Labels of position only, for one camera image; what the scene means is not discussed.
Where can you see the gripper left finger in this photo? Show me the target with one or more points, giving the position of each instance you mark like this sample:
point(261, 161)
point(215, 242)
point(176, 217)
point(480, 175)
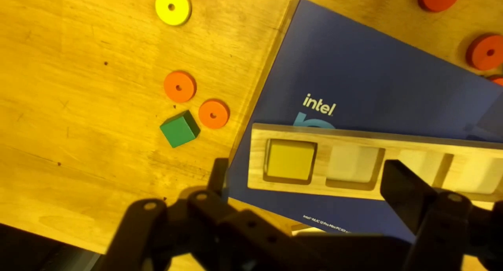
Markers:
point(196, 227)

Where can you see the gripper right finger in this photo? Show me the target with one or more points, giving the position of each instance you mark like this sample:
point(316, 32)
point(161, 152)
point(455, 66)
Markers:
point(440, 220)

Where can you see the blue cardboard box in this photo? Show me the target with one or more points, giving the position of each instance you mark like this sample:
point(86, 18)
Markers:
point(353, 66)

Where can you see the wooden board with slots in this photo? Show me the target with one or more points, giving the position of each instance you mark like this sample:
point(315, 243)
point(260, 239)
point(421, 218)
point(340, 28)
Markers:
point(322, 139)

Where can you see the yellow block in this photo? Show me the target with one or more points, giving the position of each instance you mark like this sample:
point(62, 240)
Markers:
point(290, 159)

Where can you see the green block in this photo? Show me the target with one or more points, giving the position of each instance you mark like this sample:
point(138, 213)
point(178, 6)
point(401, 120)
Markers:
point(179, 130)

